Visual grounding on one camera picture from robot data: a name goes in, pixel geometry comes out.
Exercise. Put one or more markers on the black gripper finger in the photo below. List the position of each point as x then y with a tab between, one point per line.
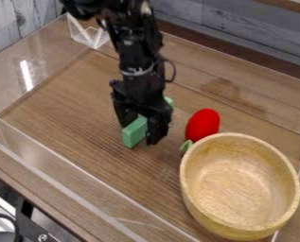
126	115
158	125

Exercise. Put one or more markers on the red plush strawberry toy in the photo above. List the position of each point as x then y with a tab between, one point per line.
202	124

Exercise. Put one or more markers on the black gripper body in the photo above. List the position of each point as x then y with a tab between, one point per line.
141	88

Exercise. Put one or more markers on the clear acrylic corner bracket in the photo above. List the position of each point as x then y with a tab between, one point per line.
86	32

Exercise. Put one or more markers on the black metal frame with bolt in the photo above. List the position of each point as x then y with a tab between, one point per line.
30	231

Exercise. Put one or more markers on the green rectangular block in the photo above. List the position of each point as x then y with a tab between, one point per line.
135	131

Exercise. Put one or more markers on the wooden bowl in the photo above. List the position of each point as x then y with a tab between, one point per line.
238	186

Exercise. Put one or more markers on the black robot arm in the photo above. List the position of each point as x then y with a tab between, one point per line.
129	22

